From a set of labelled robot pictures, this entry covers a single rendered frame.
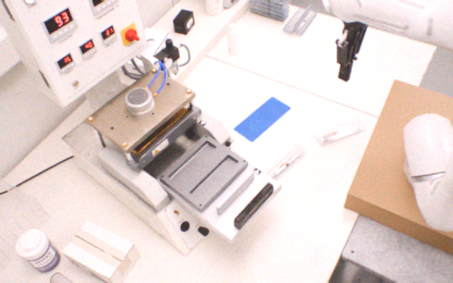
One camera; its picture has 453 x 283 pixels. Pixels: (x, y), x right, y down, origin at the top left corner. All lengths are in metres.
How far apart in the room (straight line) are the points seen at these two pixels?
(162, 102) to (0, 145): 0.68
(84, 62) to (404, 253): 1.08
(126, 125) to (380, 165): 0.76
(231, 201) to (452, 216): 0.54
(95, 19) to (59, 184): 0.67
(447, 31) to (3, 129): 1.41
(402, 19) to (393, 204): 0.70
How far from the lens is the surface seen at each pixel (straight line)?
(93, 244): 1.39
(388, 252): 1.44
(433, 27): 0.81
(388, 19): 0.85
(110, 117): 1.29
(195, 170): 1.25
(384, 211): 1.42
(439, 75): 3.14
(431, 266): 1.46
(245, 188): 1.23
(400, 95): 1.40
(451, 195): 0.96
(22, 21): 1.13
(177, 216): 1.32
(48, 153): 1.77
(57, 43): 1.20
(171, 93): 1.30
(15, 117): 1.73
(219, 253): 1.39
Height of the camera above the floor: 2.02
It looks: 52 degrees down
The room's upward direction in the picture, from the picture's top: 6 degrees counter-clockwise
